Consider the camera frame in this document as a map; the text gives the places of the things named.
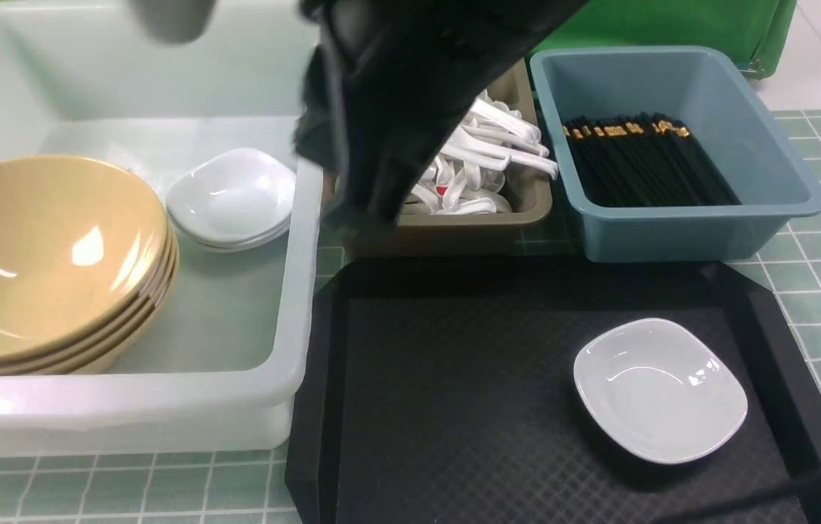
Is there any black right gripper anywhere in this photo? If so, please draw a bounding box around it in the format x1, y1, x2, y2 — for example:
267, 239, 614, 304
293, 1, 583, 237

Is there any tan noodle bowl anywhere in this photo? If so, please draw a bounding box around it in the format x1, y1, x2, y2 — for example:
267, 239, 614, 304
0, 155, 169, 360

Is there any white square saucer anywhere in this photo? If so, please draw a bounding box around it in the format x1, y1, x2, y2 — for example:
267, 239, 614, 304
573, 318, 749, 467

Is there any bottom stacked tan bowl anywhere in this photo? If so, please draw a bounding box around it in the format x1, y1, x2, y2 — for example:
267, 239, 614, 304
0, 251, 181, 376

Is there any middle stacked tan bowl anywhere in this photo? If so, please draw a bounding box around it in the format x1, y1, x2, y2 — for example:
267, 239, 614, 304
0, 233, 178, 373

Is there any top white spoon in bin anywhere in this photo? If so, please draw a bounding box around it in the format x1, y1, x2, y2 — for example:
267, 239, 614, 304
469, 98, 542, 143

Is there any olive plastic spoon bin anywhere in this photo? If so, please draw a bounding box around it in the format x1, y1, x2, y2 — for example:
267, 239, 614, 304
323, 58, 554, 257

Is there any top stacked white saucer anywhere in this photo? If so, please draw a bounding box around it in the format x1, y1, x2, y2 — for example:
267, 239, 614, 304
165, 147, 296, 243

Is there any stacked white saucer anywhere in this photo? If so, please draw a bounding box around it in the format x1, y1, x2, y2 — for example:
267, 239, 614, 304
169, 215, 290, 253
165, 147, 296, 243

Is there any lower stacked white saucer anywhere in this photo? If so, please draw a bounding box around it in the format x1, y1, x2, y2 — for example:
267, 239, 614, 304
169, 215, 290, 253

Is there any pile of black chopsticks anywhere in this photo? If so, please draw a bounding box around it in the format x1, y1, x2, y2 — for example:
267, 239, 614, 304
561, 112, 741, 208

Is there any blue plastic chopstick bin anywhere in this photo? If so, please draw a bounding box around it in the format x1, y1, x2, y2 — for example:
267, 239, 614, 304
529, 46, 821, 263

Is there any black serving tray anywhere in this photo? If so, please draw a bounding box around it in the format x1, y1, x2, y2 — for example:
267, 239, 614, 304
285, 255, 821, 523

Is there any large white plastic tub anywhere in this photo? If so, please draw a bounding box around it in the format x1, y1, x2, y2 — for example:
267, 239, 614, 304
0, 1, 324, 457

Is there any green cloth backdrop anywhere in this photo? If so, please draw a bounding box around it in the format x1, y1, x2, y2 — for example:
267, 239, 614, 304
534, 1, 797, 79

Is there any green checkered tablecloth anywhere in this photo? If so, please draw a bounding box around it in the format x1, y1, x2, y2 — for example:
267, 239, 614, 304
0, 109, 821, 523

